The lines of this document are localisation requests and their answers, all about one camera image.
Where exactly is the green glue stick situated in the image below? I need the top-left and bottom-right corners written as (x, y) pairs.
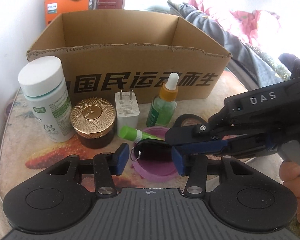
top-left (119, 126), bottom-right (163, 142)

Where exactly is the purple plastic lid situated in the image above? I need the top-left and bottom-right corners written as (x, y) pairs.
top-left (131, 126), bottom-right (179, 183)

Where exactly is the large open cardboard box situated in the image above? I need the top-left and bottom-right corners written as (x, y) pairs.
top-left (27, 10), bottom-right (232, 103)

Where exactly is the orange Philips box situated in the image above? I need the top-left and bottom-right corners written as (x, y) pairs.
top-left (45, 0), bottom-right (98, 25)

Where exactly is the gold lid brown jar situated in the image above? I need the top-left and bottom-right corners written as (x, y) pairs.
top-left (70, 98), bottom-right (116, 149)

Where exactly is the green dropper bottle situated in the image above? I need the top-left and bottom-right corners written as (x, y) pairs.
top-left (146, 73), bottom-right (179, 127)

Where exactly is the white USB wall charger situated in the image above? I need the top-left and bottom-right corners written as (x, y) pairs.
top-left (114, 89), bottom-right (140, 134)

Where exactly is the black car key fob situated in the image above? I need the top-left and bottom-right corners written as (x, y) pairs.
top-left (130, 139), bottom-right (172, 162)

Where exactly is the black electrical tape roll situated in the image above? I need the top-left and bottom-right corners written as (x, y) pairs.
top-left (172, 114), bottom-right (207, 127)

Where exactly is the white vitamin bottle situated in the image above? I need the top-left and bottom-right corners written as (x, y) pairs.
top-left (17, 56), bottom-right (74, 142)

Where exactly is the pink blanket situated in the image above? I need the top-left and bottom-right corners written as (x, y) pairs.
top-left (189, 0), bottom-right (281, 47)

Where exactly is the person's right hand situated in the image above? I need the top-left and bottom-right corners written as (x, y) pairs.
top-left (279, 161), bottom-right (300, 222)

